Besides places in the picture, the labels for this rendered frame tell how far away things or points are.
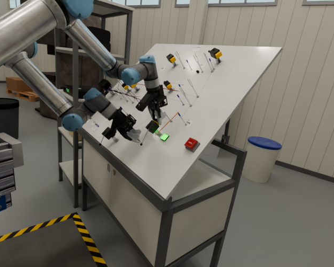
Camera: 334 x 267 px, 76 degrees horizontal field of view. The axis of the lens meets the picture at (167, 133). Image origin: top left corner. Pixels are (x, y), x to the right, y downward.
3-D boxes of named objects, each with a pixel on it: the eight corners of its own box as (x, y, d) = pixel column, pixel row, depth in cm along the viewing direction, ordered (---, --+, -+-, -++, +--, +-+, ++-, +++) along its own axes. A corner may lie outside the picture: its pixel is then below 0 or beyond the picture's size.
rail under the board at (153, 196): (161, 213, 97) (163, 201, 95) (77, 132, 182) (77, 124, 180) (170, 208, 101) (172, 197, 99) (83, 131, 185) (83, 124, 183)
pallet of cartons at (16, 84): (61, 99, 652) (61, 83, 638) (29, 101, 577) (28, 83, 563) (37, 91, 716) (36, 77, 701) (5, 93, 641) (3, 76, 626)
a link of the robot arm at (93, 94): (82, 96, 106) (95, 84, 105) (99, 111, 110) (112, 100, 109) (79, 100, 99) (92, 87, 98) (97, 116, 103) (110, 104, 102)
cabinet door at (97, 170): (108, 209, 154) (112, 159, 142) (82, 174, 193) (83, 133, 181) (111, 208, 155) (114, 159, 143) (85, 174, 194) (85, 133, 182)
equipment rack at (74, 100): (73, 208, 208) (72, -11, 151) (57, 179, 251) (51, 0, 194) (121, 194, 239) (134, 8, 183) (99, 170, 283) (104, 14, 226)
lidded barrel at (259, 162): (274, 177, 331) (284, 143, 313) (266, 188, 295) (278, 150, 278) (244, 166, 356) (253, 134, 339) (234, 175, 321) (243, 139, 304)
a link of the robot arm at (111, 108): (98, 115, 105) (104, 107, 111) (105, 122, 107) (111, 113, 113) (107, 107, 101) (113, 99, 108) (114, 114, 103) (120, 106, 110)
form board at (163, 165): (79, 125, 181) (78, 123, 180) (156, 45, 203) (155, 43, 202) (167, 200, 97) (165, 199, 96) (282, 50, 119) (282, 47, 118)
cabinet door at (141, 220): (152, 268, 114) (161, 206, 102) (108, 209, 154) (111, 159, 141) (156, 265, 116) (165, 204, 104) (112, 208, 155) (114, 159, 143)
